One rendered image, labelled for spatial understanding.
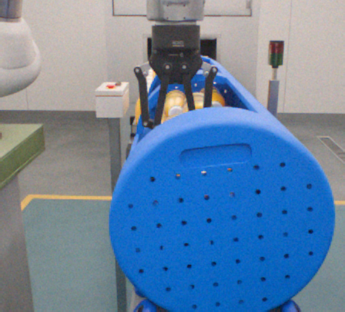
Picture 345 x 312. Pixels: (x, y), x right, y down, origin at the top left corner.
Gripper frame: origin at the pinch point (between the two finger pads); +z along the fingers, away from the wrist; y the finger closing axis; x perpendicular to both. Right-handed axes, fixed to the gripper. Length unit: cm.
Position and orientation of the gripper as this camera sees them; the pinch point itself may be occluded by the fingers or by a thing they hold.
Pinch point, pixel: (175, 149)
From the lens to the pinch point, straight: 69.8
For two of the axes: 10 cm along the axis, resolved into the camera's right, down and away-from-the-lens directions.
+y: 10.0, 0.0, 0.0
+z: 0.0, 9.6, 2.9
